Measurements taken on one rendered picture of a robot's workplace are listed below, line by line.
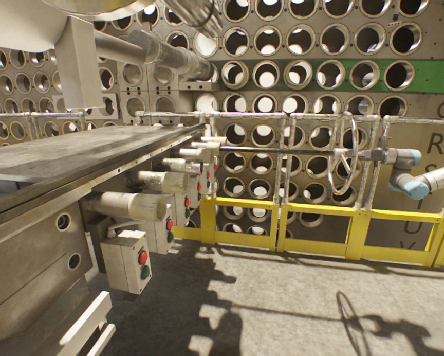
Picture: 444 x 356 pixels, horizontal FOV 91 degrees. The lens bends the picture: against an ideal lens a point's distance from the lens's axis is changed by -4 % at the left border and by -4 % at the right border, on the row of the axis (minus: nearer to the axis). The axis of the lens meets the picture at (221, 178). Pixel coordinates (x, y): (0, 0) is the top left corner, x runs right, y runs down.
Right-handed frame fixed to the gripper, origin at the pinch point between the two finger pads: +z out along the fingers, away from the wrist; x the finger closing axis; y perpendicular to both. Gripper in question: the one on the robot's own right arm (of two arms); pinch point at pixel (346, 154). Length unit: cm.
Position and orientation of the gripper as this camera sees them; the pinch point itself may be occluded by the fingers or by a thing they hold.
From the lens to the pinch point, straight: 121.3
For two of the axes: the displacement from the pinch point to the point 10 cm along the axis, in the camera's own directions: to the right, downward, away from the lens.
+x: 1.9, -0.7, 9.8
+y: -0.5, 10.0, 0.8
